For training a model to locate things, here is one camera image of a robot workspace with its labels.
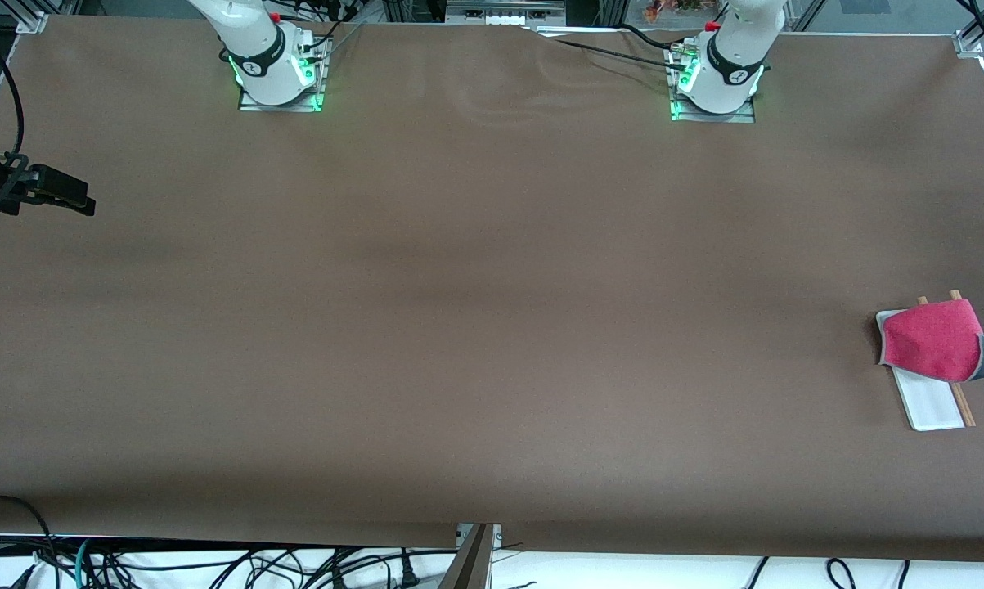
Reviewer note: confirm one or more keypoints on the pink and grey towel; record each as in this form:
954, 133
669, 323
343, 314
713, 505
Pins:
933, 339

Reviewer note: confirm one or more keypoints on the metal corner bracket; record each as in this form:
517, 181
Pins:
32, 23
968, 42

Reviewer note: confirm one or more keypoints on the white rack base plate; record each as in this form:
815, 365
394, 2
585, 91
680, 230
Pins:
933, 405

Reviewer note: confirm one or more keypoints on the aluminium profile post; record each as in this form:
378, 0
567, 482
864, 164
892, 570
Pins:
471, 564

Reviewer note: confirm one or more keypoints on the brown table cover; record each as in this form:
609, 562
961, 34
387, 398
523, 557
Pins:
492, 368

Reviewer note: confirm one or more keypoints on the orange clutter item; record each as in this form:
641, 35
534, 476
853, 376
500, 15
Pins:
676, 8

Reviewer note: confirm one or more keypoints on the white power strip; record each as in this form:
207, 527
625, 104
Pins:
504, 10

